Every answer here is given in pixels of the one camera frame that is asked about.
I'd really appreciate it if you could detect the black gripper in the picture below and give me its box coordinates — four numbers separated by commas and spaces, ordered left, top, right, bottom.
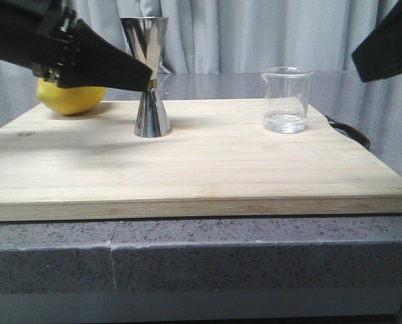
0, 1, 152, 92

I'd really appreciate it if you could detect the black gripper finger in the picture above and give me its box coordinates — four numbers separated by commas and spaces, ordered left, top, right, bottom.
351, 1, 402, 82

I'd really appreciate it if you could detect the steel double jigger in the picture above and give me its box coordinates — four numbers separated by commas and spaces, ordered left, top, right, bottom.
120, 17, 172, 138

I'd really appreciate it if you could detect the clear glass beaker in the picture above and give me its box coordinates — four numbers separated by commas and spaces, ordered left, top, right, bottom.
261, 66, 313, 134

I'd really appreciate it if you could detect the yellow lemon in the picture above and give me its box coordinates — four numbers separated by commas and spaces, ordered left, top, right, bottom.
36, 78, 107, 115

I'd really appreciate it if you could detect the grey pleated curtain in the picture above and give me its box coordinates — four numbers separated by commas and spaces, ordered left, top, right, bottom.
0, 0, 402, 77

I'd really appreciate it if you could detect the light wooden cutting board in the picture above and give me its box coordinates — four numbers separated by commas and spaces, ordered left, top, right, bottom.
0, 99, 402, 221

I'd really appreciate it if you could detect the black cutting board strap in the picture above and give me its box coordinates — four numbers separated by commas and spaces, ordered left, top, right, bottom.
324, 114, 372, 150

